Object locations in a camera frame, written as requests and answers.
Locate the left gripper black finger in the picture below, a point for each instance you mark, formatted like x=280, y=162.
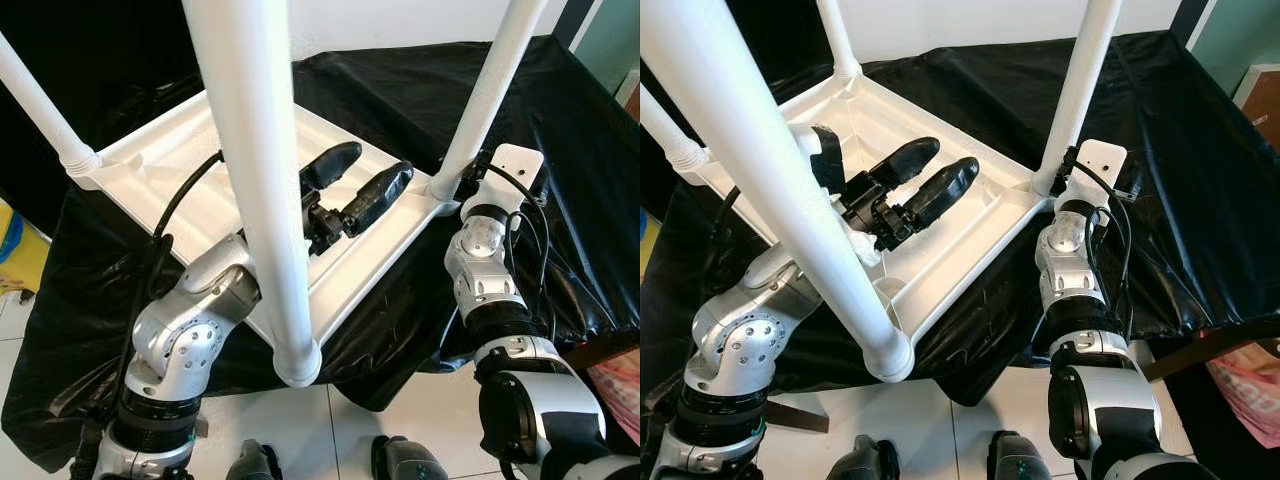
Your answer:
x=945, y=190
x=330, y=165
x=905, y=160
x=378, y=195

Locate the white plastic table top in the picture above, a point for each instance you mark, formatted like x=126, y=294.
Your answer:
x=130, y=170
x=885, y=115

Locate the white plastic table leg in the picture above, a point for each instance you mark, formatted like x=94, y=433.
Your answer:
x=40, y=100
x=1085, y=90
x=495, y=80
x=260, y=180
x=838, y=40
x=780, y=170
x=670, y=130

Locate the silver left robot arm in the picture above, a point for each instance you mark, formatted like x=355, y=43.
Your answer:
x=740, y=350
x=180, y=340

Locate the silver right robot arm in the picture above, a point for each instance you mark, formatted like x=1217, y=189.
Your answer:
x=480, y=270
x=1065, y=260

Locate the black plastic sheet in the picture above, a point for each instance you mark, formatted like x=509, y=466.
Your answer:
x=1200, y=150
x=400, y=100

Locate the brown wooden cabinet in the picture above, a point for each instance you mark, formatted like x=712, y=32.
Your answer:
x=632, y=95
x=1262, y=105

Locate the yellow box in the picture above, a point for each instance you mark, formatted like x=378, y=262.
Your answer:
x=646, y=242
x=12, y=250

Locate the dark brown wooden plank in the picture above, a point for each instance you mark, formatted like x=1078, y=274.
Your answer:
x=600, y=355
x=1210, y=350

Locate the robot left leg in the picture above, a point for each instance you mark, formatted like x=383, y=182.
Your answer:
x=250, y=462
x=865, y=462

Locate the robot leg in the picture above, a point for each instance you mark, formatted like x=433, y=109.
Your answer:
x=405, y=462
x=1015, y=460
x=865, y=462
x=250, y=462

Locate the robot right leg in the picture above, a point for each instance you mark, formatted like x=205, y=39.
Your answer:
x=1015, y=460
x=405, y=462

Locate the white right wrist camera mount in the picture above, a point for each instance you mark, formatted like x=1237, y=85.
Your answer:
x=1095, y=165
x=515, y=165

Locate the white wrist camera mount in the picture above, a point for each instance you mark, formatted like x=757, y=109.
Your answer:
x=515, y=165
x=830, y=160
x=1095, y=165

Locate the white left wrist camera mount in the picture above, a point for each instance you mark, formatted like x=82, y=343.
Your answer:
x=830, y=160

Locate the dark grey door frame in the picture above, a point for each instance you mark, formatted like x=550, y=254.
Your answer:
x=1188, y=20
x=575, y=20

